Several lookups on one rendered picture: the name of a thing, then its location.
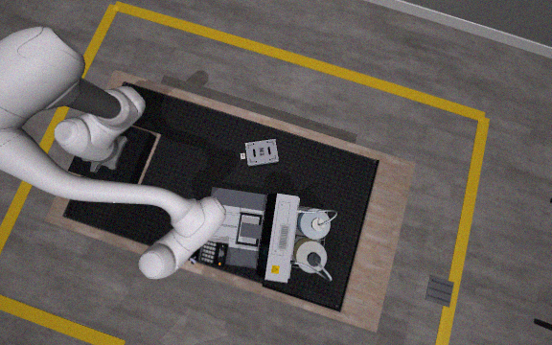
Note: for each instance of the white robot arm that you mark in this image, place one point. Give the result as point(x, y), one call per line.
point(40, 69)

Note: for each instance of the white plastic bottle with cap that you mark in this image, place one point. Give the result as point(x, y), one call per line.
point(307, 221)

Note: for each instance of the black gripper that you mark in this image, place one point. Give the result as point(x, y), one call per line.
point(194, 258)

